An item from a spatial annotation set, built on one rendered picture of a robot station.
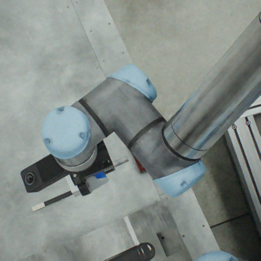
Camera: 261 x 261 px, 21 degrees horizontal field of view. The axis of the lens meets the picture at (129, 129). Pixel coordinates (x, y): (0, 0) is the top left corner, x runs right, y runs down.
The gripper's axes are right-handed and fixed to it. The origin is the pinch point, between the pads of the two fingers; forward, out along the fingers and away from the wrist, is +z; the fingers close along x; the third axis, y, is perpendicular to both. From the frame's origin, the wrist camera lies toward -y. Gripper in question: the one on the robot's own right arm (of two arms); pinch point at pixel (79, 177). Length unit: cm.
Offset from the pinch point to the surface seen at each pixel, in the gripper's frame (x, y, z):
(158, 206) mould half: -11.0, 12.5, 6.0
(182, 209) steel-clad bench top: -12.4, 17.5, 15.0
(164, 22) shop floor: 62, 46, 95
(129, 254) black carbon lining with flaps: -17.4, 3.1, 6.7
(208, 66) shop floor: 40, 54, 95
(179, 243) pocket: -19.4, 13.5, 8.7
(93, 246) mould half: -13.0, -3.0, 6.6
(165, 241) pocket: -17.9, 11.0, 8.7
